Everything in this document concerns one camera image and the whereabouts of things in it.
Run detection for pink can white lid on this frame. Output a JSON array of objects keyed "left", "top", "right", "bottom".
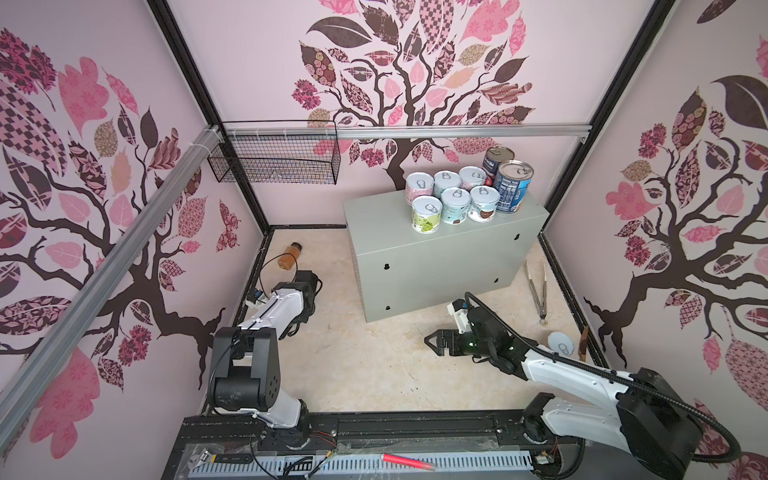
[{"left": 459, "top": 166, "right": 487, "bottom": 191}]

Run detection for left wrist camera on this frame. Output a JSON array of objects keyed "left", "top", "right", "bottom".
[{"left": 245, "top": 289, "right": 269, "bottom": 309}]

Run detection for wooden handled knife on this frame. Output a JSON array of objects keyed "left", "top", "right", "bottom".
[{"left": 578, "top": 326, "right": 590, "bottom": 362}]

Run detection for green label can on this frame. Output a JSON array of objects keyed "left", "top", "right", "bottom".
[{"left": 411, "top": 196, "right": 443, "bottom": 234}]

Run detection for teal can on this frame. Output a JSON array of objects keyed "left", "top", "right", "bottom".
[
  {"left": 432, "top": 170, "right": 462, "bottom": 199},
  {"left": 468, "top": 186, "right": 500, "bottom": 223},
  {"left": 440, "top": 187, "right": 471, "bottom": 225}
]

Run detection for grey metal cabinet box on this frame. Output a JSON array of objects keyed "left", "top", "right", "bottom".
[{"left": 343, "top": 191, "right": 549, "bottom": 322}]

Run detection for aluminium rail left wall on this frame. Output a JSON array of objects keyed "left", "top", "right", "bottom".
[{"left": 1, "top": 125, "right": 222, "bottom": 448}]

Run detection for pink marker pen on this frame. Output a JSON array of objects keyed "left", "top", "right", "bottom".
[{"left": 381, "top": 454, "right": 436, "bottom": 471}]

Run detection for metal kitchen tongs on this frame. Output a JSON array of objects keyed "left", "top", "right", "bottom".
[{"left": 524, "top": 261, "right": 548, "bottom": 326}]

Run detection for black mounting rail base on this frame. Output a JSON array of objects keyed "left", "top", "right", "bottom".
[{"left": 162, "top": 410, "right": 595, "bottom": 479}]

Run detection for aluminium rail back wall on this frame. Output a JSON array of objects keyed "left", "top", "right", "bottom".
[{"left": 225, "top": 123, "right": 592, "bottom": 140}]

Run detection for white slotted cable duct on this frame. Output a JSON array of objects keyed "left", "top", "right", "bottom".
[{"left": 188, "top": 451, "right": 533, "bottom": 479}]

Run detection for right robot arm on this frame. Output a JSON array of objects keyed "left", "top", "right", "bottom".
[{"left": 424, "top": 300, "right": 742, "bottom": 479}]

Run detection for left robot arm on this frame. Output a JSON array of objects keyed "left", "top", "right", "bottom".
[{"left": 205, "top": 270, "right": 322, "bottom": 449}]

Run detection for aluminium rail wall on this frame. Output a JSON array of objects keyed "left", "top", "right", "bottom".
[
  {"left": 1, "top": 125, "right": 222, "bottom": 448},
  {"left": 225, "top": 123, "right": 592, "bottom": 140}
]

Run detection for blue label tall can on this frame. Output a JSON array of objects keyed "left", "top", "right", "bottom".
[{"left": 493, "top": 160, "right": 534, "bottom": 213}]

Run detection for orange spice jar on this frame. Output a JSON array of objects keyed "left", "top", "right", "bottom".
[{"left": 277, "top": 242, "right": 303, "bottom": 271}]

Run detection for black wire basket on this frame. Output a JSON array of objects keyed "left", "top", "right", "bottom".
[{"left": 208, "top": 120, "right": 341, "bottom": 185}]

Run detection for la sicilia tomato can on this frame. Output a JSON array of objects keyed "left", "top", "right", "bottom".
[{"left": 482, "top": 145, "right": 515, "bottom": 186}]

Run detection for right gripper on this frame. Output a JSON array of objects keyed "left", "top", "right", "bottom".
[{"left": 423, "top": 328, "right": 494, "bottom": 359}]

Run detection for orange label can right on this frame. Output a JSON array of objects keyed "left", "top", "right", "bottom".
[{"left": 547, "top": 331, "right": 576, "bottom": 357}]

